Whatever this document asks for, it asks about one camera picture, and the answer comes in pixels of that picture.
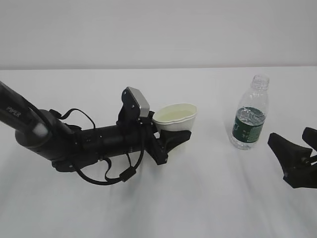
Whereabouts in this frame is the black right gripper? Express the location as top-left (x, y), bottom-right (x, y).
top-left (267, 127), bottom-right (317, 188)

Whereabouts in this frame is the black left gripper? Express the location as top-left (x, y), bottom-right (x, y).
top-left (116, 116), bottom-right (192, 165)

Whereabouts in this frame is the white paper cup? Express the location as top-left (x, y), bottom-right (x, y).
top-left (153, 103), bottom-right (198, 131)

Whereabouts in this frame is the clear green-label water bottle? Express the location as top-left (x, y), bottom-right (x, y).
top-left (230, 75), bottom-right (269, 150)

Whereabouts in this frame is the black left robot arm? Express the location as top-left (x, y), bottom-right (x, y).
top-left (0, 84), bottom-right (191, 172)

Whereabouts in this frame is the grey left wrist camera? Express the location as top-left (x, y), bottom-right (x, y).
top-left (118, 86), bottom-right (150, 124)

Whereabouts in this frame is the black left camera cable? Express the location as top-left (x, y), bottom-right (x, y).
top-left (49, 108), bottom-right (147, 186)

